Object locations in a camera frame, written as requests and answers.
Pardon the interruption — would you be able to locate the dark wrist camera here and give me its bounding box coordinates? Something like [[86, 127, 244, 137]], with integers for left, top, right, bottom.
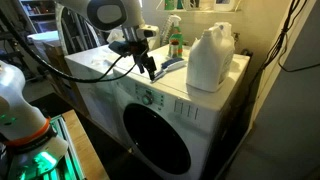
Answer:
[[108, 40, 134, 57]]

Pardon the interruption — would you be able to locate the white wall shelf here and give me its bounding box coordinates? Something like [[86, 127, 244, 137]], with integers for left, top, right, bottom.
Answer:
[[156, 8, 242, 14]]

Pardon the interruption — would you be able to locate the white metal rack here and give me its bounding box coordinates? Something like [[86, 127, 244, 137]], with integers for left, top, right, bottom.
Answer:
[[54, 3, 103, 56]]

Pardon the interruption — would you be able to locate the dark storage shelf unit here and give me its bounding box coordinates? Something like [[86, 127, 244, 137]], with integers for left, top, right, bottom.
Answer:
[[19, 0, 58, 34]]

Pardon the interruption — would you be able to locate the green spray bottle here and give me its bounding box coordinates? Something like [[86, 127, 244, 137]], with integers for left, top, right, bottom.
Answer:
[[167, 14, 185, 59]]

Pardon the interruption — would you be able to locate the green-lit robot base frame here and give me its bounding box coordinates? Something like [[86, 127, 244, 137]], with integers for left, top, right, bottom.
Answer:
[[8, 114, 86, 180]]

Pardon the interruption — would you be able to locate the white top-load dryer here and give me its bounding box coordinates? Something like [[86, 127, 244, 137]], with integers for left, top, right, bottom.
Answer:
[[64, 29, 161, 141]]

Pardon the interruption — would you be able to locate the green bottle on shelf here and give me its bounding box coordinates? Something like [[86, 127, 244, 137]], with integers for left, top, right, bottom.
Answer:
[[164, 0, 176, 11]]

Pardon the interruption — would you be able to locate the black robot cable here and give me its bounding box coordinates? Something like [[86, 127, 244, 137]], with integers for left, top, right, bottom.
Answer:
[[0, 8, 149, 84]]

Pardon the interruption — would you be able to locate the dark round washer door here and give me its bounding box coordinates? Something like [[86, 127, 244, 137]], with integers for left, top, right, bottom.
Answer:
[[122, 103, 192, 176]]

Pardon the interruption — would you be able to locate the large white plastic jug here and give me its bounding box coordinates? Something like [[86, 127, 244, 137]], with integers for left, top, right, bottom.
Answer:
[[185, 21, 236, 93]]

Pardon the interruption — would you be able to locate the wooden board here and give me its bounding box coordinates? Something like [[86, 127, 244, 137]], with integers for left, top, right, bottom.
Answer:
[[61, 109, 111, 180]]

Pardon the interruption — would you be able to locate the blue bristle brush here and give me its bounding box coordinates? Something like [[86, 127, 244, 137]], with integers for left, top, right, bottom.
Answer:
[[149, 57, 188, 83]]

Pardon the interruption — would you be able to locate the coiled white cord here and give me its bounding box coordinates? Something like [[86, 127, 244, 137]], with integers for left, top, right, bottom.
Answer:
[[184, 0, 202, 10]]

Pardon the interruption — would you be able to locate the white box with blue label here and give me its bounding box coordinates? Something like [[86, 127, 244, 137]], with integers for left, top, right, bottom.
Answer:
[[213, 0, 237, 12]]

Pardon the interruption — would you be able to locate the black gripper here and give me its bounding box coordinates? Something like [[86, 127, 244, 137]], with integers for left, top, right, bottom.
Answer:
[[128, 38, 158, 83]]

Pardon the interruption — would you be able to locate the white front-load washing machine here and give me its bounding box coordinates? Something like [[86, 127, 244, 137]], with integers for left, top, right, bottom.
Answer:
[[112, 44, 251, 180]]

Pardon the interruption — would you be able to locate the black wall cable bundle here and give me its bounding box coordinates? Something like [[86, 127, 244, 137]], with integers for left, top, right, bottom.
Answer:
[[253, 0, 320, 89]]

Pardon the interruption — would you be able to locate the white plastic tub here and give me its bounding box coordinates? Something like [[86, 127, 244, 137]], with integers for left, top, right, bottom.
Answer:
[[27, 30, 61, 48]]

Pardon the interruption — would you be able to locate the brown cardboard box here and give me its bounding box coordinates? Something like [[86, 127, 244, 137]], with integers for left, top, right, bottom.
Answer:
[[43, 41, 88, 118]]

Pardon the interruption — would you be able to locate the washer control knob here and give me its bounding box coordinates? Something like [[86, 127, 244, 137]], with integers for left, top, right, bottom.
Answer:
[[141, 93, 154, 106]]

